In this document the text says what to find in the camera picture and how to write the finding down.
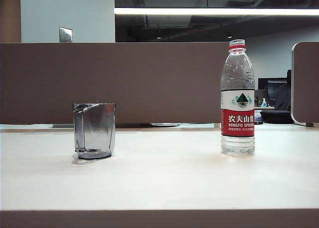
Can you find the grey faceted glass mug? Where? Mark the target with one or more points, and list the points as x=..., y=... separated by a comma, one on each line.
x=94, y=128

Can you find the small blue spray bottle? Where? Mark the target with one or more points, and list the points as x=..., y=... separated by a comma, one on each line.
x=264, y=103

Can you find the white ceiling light strip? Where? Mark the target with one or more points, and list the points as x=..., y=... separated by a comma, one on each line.
x=174, y=11

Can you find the black office chair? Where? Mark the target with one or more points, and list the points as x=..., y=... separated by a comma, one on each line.
x=284, y=98

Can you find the long brown desk partition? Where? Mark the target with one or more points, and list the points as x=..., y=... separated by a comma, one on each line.
x=49, y=76

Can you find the black round cushion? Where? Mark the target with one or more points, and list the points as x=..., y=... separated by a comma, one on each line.
x=276, y=117

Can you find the patterned blue white cushion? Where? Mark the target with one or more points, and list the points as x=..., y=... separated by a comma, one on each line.
x=258, y=118

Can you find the clear water bottle red label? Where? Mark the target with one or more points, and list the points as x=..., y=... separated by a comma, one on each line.
x=238, y=118

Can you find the metal wall switch plate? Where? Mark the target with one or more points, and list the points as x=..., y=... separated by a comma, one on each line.
x=65, y=34

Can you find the grey oval stand base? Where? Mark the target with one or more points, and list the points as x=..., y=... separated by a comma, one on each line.
x=164, y=124

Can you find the brown partition with white edge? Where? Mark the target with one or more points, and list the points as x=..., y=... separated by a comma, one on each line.
x=306, y=81

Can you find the black computer monitor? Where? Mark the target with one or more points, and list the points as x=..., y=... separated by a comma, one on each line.
x=272, y=88

